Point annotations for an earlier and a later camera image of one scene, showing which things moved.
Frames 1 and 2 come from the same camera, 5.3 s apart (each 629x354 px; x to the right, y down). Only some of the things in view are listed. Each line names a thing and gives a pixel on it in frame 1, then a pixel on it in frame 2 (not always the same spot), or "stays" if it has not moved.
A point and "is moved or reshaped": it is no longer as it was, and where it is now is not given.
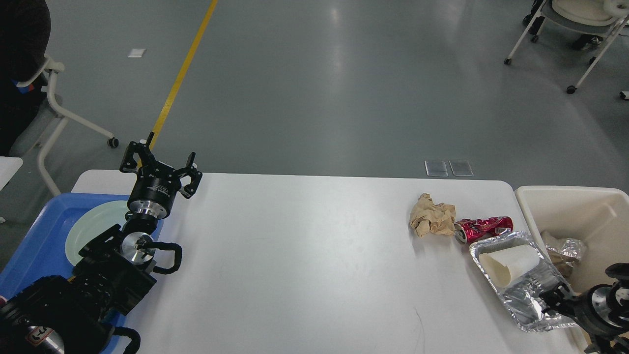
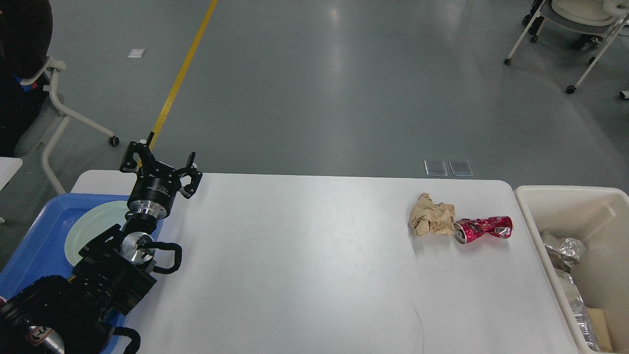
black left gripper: (152, 194) stays
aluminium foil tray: (521, 271) is moved or reshaped
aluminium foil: (571, 247) stays
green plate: (93, 223) stays
